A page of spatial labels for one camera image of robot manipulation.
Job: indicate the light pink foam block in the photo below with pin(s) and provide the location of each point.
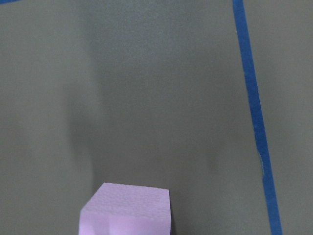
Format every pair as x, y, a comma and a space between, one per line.
118, 209

